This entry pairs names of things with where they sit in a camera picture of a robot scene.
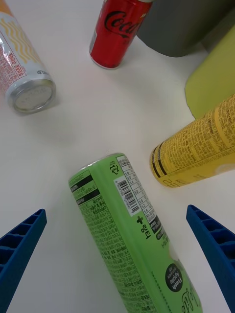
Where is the red drink can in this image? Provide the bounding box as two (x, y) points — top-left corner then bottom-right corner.
(89, 0), (154, 70)

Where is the green label plastic bottle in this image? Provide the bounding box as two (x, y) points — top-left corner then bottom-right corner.
(68, 153), (204, 313)

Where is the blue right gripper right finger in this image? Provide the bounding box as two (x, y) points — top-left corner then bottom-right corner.
(186, 204), (235, 313)

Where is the yellow-green plastic waste bin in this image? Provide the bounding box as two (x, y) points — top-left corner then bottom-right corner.
(185, 24), (235, 119)

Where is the orange and white drink can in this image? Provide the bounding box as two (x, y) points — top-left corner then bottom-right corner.
(0, 0), (57, 115)

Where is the grey plastic waste bin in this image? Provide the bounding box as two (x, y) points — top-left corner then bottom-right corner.
(136, 0), (235, 58)

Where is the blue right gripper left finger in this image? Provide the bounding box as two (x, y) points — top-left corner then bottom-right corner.
(0, 208), (47, 313)

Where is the yellow label plastic bottle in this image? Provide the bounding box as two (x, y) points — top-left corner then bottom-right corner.
(149, 94), (235, 188)

